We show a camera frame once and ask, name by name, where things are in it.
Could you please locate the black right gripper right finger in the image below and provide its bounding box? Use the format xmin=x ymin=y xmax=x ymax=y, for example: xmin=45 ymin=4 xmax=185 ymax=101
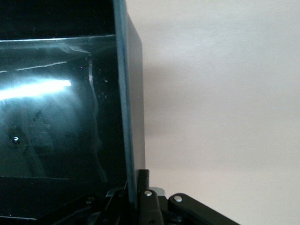
xmin=136 ymin=168 xmax=240 ymax=225

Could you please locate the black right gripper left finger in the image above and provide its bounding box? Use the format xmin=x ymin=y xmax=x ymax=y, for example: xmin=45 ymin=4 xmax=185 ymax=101
xmin=35 ymin=180 xmax=138 ymax=225

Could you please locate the black rectangular plastic box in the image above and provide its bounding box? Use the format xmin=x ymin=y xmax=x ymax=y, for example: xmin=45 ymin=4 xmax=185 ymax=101
xmin=0 ymin=0 xmax=147 ymax=222

